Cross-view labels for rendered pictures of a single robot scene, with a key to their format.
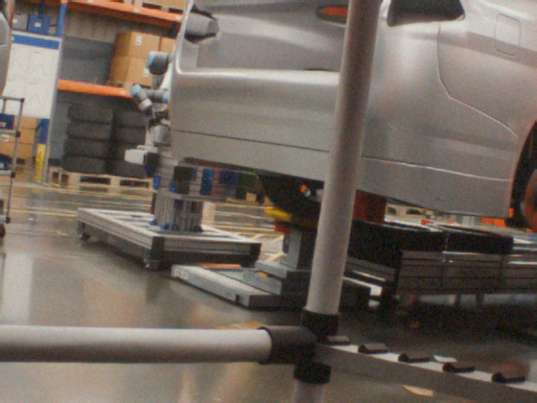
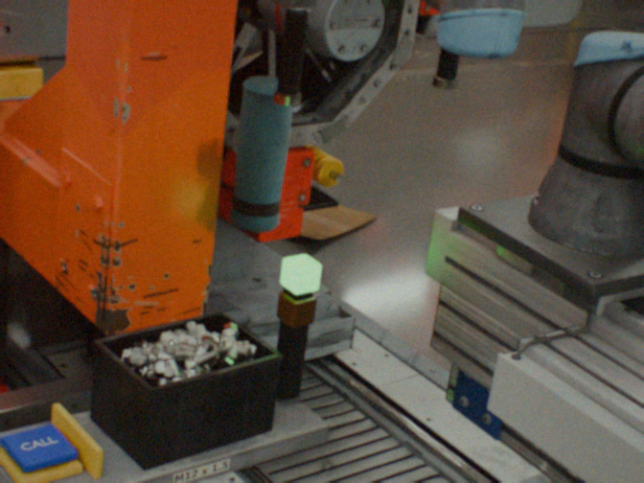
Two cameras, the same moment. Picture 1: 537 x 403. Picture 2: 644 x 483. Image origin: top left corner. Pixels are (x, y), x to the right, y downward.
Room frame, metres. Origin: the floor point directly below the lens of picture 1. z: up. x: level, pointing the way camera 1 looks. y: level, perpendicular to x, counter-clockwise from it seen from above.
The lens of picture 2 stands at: (7.45, -0.03, 1.33)
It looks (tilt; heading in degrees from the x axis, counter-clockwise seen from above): 23 degrees down; 178
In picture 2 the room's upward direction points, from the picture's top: 8 degrees clockwise
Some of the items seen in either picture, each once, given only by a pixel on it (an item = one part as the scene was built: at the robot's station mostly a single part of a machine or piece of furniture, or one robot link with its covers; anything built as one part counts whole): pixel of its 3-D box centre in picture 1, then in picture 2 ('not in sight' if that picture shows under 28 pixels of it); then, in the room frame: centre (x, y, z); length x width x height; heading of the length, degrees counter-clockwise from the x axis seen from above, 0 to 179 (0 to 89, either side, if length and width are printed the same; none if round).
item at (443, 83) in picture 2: not in sight; (451, 42); (5.33, 0.21, 0.83); 0.04 x 0.04 x 0.16
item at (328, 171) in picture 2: (281, 214); (295, 152); (5.10, -0.04, 0.51); 0.29 x 0.06 x 0.06; 38
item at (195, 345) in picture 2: not in sight; (185, 382); (6.05, -0.14, 0.51); 0.20 x 0.14 x 0.13; 130
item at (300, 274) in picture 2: not in sight; (300, 274); (5.95, -0.01, 0.64); 0.04 x 0.04 x 0.04; 38
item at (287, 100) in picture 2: not in sight; (292, 54); (5.54, -0.06, 0.83); 0.04 x 0.04 x 0.16
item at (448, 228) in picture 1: (467, 246); not in sight; (6.20, -1.40, 0.39); 0.66 x 0.66 x 0.24
